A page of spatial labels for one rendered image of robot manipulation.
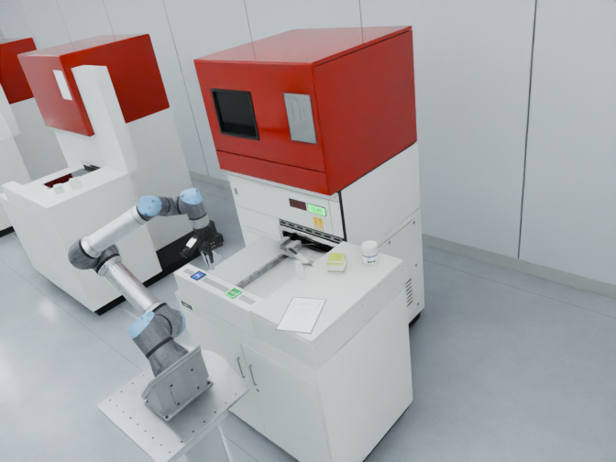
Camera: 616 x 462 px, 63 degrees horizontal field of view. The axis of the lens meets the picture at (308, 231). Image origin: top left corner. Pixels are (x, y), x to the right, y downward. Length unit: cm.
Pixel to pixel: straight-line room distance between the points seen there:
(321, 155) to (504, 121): 158
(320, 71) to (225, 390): 131
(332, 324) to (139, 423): 78
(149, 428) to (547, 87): 273
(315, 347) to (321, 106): 98
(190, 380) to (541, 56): 255
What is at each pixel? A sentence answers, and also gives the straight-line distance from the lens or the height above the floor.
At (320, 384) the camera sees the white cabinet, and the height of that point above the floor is 74.
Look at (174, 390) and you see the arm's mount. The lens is 194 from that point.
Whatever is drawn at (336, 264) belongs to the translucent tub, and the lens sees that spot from 218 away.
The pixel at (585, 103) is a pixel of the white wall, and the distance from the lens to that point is 330.
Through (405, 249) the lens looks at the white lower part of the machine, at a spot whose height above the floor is 63.
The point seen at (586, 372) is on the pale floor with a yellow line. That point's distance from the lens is 322.
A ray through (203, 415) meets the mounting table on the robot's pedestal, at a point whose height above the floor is 82.
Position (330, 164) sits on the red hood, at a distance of 225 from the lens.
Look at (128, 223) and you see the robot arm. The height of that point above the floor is 142.
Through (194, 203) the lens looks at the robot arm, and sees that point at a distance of 199.
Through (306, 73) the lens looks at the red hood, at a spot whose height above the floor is 177.
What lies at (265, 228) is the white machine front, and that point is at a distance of 286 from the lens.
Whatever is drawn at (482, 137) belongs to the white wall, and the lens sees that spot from 358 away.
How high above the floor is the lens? 221
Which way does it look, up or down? 29 degrees down
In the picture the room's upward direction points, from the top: 10 degrees counter-clockwise
